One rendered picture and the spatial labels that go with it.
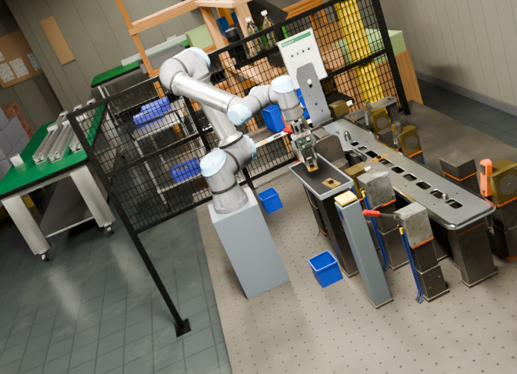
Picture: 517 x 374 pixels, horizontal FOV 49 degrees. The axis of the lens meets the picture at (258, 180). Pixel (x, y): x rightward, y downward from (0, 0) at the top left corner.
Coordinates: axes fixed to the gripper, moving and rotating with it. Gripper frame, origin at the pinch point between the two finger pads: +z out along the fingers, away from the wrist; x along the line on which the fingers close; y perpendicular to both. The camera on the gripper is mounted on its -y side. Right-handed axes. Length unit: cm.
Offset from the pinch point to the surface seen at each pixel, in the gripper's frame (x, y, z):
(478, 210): 45, 37, 22
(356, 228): 6.1, 29.1, 17.1
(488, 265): 45, 34, 47
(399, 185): 29.5, 1.9, 21.9
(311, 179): -2.1, 2.1, 5.9
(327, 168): 5.3, -2.1, 5.9
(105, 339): -169, -125, 122
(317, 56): 30, -132, -7
